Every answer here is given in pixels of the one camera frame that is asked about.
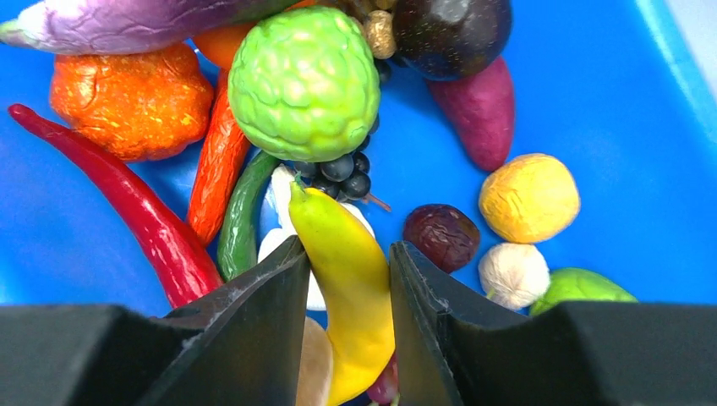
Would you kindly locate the black toy grapes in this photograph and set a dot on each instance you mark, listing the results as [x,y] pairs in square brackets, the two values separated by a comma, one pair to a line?
[345,179]

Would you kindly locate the orange toy pumpkin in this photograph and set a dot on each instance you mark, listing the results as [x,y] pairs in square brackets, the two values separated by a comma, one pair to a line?
[219,45]

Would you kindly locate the orange toy walnut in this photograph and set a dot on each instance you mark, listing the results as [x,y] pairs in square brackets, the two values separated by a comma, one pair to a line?
[530,199]

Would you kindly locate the yellow toy banana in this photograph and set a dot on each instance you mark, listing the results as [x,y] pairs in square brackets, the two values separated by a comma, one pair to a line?
[353,276]

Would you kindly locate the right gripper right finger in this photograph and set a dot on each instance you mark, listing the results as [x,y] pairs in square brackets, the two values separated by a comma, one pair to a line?
[456,347]

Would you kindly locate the orange red toy carrot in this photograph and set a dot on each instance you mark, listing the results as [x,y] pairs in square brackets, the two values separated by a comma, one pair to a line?
[221,160]

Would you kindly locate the green toy chayote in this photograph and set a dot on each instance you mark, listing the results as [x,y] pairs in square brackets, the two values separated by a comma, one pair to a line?
[571,283]

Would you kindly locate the green toy cucumber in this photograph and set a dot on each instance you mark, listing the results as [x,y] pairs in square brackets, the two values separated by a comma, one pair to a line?
[237,250]

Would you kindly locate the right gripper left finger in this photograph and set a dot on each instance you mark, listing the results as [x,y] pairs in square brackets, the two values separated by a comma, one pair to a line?
[239,345]

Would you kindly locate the brown longan cluster toy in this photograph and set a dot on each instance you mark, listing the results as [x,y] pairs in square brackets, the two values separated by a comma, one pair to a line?
[375,17]

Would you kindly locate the blue plastic bin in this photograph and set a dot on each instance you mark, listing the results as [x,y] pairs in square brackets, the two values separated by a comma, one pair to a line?
[603,86]

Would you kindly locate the dark plum toy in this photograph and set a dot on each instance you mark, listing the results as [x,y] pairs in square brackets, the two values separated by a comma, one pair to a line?
[450,39]

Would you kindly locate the magenta toy sweet potato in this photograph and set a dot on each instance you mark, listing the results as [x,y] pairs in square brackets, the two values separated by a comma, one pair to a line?
[481,109]

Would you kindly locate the dark dried date toy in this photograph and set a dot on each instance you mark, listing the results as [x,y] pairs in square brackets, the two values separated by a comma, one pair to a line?
[444,234]

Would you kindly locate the white toy garlic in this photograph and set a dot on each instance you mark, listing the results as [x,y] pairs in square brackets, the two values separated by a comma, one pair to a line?
[514,275]

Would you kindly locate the red toy chili pepper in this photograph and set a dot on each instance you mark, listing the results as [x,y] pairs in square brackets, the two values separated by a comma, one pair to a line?
[180,261]

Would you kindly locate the orange toy tangerine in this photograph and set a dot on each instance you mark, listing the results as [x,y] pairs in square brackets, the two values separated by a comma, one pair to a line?
[139,107]

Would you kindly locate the green custard apple toy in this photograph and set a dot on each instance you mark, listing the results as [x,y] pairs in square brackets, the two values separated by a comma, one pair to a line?
[303,85]

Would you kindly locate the red toy grapes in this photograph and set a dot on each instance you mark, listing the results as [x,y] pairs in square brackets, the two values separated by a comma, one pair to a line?
[385,390]

